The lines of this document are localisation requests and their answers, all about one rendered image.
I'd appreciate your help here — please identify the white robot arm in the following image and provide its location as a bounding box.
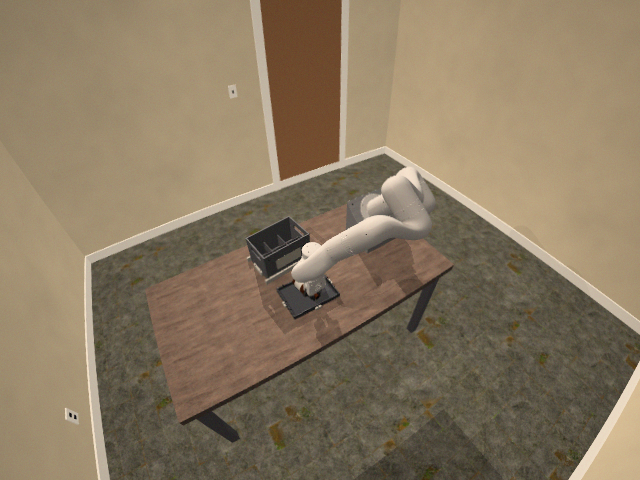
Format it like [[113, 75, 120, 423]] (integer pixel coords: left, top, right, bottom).
[[291, 167, 436, 283]]

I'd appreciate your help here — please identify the dark grey crate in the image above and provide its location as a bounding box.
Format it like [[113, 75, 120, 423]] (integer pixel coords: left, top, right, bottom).
[[246, 219, 309, 279]]

